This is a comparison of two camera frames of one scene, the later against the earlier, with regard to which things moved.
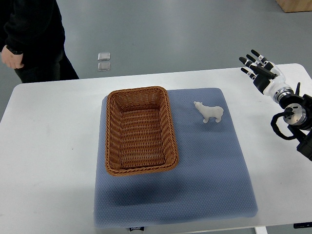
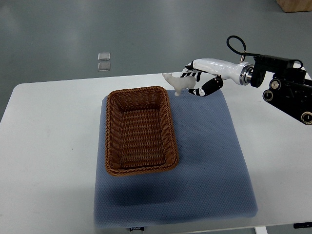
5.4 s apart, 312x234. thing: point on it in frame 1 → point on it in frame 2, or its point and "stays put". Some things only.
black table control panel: [306, 224] stays put
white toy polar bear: [207, 112] → [179, 83]
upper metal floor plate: [104, 56] stays put
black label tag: [140, 228] stays put
